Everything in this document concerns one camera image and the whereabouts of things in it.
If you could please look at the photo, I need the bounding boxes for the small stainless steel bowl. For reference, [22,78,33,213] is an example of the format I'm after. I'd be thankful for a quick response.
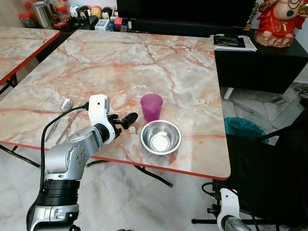
[140,120,183,156]

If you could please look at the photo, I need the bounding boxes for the purple plastic cup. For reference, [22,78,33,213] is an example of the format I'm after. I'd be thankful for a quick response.
[140,93,164,122]

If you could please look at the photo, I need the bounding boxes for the metal fork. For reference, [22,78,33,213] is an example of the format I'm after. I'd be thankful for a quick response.
[56,109,84,145]

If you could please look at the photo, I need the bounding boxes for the metal spoon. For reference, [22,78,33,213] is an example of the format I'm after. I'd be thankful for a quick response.
[46,98,73,142]

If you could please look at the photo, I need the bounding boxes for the small white box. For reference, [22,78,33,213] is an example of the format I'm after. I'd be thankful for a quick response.
[94,19,111,32]

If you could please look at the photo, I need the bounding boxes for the yellow round toy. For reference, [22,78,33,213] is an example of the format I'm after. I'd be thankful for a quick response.
[91,6,103,19]

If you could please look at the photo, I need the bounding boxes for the teal lined waste bin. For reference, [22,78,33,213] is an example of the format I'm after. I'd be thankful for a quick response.
[224,116,268,145]

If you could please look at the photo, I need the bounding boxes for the black television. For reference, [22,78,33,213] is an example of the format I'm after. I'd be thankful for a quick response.
[116,0,258,28]

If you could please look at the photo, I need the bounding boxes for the stack of magazines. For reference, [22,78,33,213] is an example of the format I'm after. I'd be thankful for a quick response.
[211,34,258,52]

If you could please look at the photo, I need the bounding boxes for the metal canister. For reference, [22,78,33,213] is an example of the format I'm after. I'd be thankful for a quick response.
[31,1,56,29]

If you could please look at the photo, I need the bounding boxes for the red lid jar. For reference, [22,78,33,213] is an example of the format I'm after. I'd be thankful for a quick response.
[19,12,37,28]

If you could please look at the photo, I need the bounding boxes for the black side cabinet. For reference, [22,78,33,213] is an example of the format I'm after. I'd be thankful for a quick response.
[214,33,308,95]

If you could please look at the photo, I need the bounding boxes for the black chair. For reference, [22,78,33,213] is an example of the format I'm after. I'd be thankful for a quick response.
[192,108,308,230]

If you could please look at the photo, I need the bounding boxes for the red gold figurine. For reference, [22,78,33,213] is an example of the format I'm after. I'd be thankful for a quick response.
[254,0,308,48]

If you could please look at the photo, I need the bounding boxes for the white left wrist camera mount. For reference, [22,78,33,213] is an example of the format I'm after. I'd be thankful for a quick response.
[88,94,116,143]

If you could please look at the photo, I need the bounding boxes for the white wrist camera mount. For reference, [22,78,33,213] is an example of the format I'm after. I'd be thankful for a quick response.
[216,188,240,230]
[88,94,116,143]

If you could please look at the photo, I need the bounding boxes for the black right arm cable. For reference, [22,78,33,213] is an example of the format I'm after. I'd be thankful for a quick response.
[201,181,261,231]

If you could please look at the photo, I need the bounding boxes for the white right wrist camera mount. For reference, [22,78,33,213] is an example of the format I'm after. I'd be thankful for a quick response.
[216,188,240,230]

